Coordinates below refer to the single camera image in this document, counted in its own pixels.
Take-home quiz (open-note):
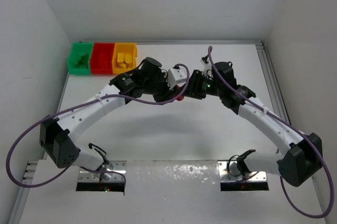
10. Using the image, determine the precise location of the red round lego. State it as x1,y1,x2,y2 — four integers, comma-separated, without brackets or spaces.
176,85,184,101

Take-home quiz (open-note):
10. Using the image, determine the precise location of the metal base plate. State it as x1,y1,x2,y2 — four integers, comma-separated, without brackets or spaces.
217,160,267,184
78,161,126,183

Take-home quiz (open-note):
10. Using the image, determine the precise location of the red plastic bin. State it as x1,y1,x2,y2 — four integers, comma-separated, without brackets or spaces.
90,43,115,75

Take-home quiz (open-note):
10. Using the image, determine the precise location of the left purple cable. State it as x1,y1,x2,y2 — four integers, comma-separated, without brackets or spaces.
5,63,191,188

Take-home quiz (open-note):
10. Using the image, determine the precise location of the pale yellow curved lego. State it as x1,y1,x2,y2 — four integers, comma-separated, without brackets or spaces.
116,53,126,69

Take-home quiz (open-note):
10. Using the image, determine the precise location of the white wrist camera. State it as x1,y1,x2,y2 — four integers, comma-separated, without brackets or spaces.
167,68,187,89
201,55,212,75

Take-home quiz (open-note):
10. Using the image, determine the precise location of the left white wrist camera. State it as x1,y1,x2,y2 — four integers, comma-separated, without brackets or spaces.
167,68,187,89

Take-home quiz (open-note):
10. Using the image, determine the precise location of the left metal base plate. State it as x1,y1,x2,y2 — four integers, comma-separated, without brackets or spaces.
78,161,126,183

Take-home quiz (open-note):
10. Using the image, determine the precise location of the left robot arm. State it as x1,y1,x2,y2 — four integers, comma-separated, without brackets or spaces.
40,57,187,171

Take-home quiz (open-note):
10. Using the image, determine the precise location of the yellow butterfly round lego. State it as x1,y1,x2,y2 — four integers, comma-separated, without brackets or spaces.
124,54,133,67

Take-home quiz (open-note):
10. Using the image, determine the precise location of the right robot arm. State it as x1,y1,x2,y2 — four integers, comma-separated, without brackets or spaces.
184,62,322,187

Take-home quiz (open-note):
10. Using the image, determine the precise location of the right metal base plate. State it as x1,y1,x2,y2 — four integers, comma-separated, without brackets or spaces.
217,160,267,184

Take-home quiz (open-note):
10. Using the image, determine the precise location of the green plastic bin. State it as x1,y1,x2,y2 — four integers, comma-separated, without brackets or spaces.
67,43,94,75

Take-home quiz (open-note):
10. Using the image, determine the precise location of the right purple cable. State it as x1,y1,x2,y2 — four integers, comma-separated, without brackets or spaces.
207,46,331,219

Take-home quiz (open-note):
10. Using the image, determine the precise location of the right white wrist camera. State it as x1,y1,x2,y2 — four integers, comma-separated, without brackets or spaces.
201,55,212,75

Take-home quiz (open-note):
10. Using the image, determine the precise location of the yellow plastic bin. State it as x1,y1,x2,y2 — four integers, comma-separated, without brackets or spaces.
112,43,137,75

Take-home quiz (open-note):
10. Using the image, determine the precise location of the purple cable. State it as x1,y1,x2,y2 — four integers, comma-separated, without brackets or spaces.
5,63,191,188
207,46,331,219

